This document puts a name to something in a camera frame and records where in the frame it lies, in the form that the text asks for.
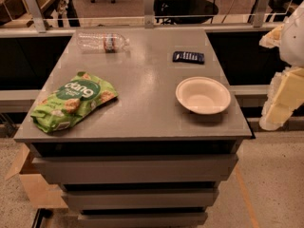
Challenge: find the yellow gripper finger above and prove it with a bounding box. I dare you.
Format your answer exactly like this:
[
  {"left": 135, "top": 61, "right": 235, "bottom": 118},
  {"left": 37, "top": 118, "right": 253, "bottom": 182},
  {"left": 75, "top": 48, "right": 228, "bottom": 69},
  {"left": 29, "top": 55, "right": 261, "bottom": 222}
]
[
  {"left": 259, "top": 25, "right": 283, "bottom": 48},
  {"left": 259, "top": 66, "right": 304, "bottom": 131}
]

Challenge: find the white paper bowl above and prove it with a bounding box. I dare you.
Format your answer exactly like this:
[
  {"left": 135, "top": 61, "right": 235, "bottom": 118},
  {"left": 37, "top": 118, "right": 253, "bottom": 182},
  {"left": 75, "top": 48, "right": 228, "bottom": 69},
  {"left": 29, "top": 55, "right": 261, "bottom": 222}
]
[{"left": 176, "top": 77, "right": 231, "bottom": 115}]

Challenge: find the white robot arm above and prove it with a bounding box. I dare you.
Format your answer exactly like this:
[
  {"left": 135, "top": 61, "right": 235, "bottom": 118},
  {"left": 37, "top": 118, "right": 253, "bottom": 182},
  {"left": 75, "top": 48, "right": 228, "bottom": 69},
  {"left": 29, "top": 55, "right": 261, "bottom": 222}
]
[{"left": 259, "top": 2, "right": 304, "bottom": 130}]

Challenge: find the green rice chip bag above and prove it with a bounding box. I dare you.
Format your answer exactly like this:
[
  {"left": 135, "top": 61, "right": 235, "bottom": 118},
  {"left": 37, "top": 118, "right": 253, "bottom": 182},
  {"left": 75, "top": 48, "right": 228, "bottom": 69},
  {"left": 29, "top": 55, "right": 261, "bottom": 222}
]
[{"left": 30, "top": 71, "right": 118, "bottom": 133}]

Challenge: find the dark blue snack packet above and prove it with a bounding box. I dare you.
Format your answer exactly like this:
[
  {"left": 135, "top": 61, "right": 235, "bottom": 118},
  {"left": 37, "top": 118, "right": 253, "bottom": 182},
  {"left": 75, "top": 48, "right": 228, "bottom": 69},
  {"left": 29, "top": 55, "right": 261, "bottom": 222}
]
[{"left": 173, "top": 51, "right": 204, "bottom": 65}]

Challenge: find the black office chair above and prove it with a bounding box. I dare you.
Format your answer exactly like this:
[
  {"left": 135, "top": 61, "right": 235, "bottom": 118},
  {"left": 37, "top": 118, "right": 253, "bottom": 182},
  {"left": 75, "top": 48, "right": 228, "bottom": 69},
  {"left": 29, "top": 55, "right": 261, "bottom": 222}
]
[{"left": 154, "top": 0, "right": 219, "bottom": 25}]

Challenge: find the grey drawer cabinet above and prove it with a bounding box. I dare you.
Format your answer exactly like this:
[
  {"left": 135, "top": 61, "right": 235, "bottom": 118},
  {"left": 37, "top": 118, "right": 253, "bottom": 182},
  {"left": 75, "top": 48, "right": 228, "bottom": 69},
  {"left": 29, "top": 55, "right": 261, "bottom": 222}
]
[{"left": 15, "top": 28, "right": 251, "bottom": 228}]

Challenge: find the clear plastic water bottle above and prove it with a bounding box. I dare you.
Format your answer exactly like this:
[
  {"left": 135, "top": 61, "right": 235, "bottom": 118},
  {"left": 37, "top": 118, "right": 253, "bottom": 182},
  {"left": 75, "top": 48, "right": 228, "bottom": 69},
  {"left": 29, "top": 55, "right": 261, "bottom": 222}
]
[{"left": 77, "top": 32, "right": 129, "bottom": 53}]

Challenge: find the glass railing panel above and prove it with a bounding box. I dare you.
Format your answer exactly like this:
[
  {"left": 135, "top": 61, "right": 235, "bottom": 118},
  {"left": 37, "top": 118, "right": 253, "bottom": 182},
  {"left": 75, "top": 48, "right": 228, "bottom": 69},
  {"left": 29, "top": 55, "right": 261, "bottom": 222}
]
[{"left": 0, "top": 0, "right": 304, "bottom": 34}]

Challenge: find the cardboard box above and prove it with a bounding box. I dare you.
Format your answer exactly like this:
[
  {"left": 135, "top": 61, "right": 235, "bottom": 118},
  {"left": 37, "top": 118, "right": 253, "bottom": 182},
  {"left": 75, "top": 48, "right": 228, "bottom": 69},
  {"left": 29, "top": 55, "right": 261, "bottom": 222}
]
[{"left": 5, "top": 144, "right": 67, "bottom": 209}]

